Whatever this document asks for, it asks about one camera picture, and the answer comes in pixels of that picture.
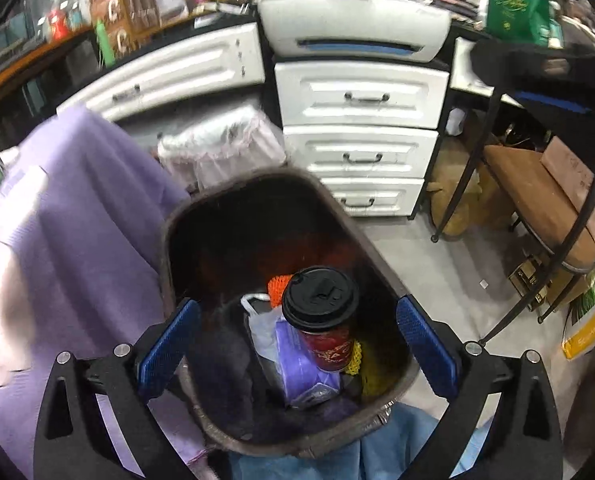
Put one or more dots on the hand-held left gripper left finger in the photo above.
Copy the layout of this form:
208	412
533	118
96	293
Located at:
170	345

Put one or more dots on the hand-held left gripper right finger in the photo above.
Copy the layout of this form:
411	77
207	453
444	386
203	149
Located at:
427	347

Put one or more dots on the yellow foam fruit net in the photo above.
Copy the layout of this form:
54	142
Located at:
355	360

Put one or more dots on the white plastic bag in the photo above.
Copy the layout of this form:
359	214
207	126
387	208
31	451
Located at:
265	330

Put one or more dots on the red paper cup black lid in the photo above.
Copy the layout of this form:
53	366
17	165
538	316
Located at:
322	345

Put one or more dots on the dark trash bin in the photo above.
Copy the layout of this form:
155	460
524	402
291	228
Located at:
217	240

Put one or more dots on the orange foam fruit net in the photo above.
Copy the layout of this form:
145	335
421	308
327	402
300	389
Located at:
279	287

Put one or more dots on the purple snack package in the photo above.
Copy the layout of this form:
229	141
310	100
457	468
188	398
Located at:
297	370

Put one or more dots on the cardboard box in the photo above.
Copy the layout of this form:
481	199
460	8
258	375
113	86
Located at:
572	175

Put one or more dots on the black chair brown seat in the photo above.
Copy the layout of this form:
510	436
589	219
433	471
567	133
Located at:
527	185

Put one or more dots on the white desk drawer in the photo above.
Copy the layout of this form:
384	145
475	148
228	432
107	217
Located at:
465	77

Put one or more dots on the green cloth bag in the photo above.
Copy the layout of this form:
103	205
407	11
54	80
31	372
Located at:
520	5

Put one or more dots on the person's blue clothing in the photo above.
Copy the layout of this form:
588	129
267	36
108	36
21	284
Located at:
377	450

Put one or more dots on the dark printed box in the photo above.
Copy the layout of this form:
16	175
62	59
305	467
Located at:
527	280

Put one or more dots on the purple floral tablecloth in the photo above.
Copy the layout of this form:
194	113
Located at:
77	260

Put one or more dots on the tan sack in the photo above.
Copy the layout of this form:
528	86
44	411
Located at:
457	200

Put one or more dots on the yellow green printed bag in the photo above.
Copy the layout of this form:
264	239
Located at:
587	330

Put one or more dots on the bin lined with pale bag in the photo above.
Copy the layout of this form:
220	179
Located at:
217	150

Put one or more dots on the white printer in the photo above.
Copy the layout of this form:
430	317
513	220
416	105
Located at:
352	20

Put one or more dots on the wide white drawer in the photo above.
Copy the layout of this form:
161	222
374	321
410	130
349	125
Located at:
177	70

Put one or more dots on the green bottle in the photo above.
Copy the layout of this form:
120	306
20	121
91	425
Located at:
105	45

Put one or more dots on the brown printed box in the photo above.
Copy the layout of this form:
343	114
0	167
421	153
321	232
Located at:
105	10
121	41

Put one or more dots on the wooden counter shelf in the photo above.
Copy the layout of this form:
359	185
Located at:
27	67

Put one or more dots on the black vanity countertop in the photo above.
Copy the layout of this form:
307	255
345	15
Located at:
227	17

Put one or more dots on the red tin can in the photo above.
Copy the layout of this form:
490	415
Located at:
58	24

